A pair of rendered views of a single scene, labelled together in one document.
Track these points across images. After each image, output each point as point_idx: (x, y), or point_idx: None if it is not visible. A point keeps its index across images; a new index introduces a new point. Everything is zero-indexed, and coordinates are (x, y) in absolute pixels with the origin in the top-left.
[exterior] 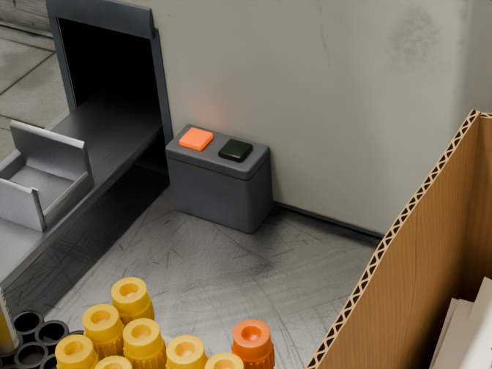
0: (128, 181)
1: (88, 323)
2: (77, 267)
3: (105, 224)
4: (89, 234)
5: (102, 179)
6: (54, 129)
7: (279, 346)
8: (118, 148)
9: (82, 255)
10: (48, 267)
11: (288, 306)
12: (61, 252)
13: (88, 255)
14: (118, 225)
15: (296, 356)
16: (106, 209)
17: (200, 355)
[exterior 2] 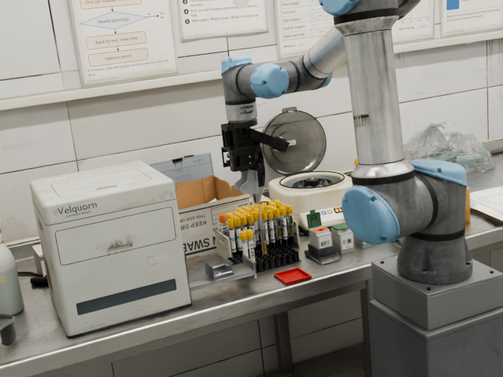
0: (191, 295)
1: (239, 218)
2: (220, 284)
3: (206, 289)
4: (211, 289)
5: (203, 273)
6: (200, 284)
7: (201, 267)
8: (192, 277)
9: (217, 286)
10: (225, 286)
11: (192, 271)
12: (220, 287)
13: (215, 286)
14: (203, 289)
15: (200, 265)
16: (202, 292)
17: (230, 214)
